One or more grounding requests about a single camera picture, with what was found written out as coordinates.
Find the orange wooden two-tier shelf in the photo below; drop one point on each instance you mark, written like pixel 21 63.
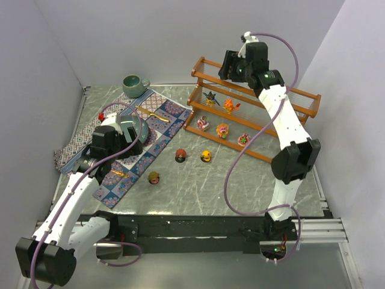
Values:
pixel 251 114

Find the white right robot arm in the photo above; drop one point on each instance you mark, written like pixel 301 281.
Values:
pixel 298 151

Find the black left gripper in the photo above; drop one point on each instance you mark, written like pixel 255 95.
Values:
pixel 129 141

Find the pink bear clover toy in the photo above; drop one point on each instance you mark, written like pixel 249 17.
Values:
pixel 243 140

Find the red-haired figurine toy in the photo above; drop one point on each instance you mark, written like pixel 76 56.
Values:
pixel 180 155

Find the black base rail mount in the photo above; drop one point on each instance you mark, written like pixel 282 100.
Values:
pixel 180 234

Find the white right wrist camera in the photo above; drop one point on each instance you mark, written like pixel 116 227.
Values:
pixel 246 38

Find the teal ceramic plate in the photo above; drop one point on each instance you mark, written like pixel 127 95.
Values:
pixel 138 124

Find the green ceramic mug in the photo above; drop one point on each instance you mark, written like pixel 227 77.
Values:
pixel 133 86

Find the olive-hat figurine toy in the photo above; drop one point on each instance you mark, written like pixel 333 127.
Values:
pixel 153 177

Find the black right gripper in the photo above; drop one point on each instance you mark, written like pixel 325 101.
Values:
pixel 227 67

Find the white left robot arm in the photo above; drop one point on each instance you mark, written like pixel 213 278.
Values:
pixel 60 222

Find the pink sunflower pig toy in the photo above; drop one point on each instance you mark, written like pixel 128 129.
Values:
pixel 222 130

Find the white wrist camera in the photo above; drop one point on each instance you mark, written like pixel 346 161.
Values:
pixel 113 120
pixel 246 38

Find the gold butter knife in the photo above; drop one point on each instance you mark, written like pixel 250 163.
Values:
pixel 151 113

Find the gold fork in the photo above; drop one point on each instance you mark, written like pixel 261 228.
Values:
pixel 122 174

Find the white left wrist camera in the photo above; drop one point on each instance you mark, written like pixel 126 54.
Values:
pixel 113 120

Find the strawberry cake toy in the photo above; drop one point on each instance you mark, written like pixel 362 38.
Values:
pixel 203 123

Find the orange fox figurine toy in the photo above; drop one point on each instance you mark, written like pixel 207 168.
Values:
pixel 229 106

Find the yellow duck figurine toy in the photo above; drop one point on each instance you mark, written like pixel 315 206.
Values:
pixel 206 156

